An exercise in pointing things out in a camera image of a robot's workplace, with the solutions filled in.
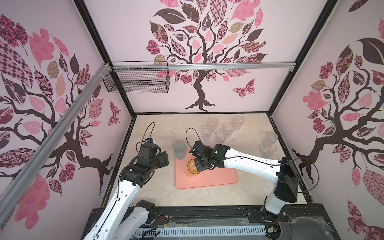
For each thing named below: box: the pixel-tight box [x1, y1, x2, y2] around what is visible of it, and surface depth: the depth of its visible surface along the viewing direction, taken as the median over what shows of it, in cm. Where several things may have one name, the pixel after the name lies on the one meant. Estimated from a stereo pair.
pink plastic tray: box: [174, 148, 238, 189], surface depth 87 cm
